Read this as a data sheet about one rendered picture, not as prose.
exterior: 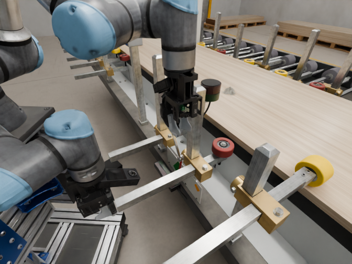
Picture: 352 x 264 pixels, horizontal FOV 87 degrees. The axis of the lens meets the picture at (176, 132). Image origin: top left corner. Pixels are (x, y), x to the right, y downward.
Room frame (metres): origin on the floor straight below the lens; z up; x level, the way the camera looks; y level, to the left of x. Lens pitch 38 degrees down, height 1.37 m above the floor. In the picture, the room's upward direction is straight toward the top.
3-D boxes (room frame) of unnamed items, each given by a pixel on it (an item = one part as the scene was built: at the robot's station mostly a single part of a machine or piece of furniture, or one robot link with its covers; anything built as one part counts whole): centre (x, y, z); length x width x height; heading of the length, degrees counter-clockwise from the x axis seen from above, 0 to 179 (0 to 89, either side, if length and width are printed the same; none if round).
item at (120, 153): (0.65, 0.09, 0.81); 0.44 x 0.03 x 0.04; 121
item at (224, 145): (0.52, -0.18, 0.85); 0.08 x 0.08 x 0.11
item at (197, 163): (0.48, -0.08, 0.85); 0.14 x 0.06 x 0.05; 31
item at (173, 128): (0.41, 0.00, 1.06); 0.06 x 0.03 x 0.09; 30
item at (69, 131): (0.29, 0.21, 1.13); 0.09 x 0.08 x 0.11; 148
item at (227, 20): (8.77, -2.42, 0.23); 2.42 x 0.76 x 0.17; 118
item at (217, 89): (0.52, -0.10, 1.14); 0.06 x 0.06 x 0.02
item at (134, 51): (0.93, 0.20, 0.93); 0.05 x 0.05 x 0.45; 31
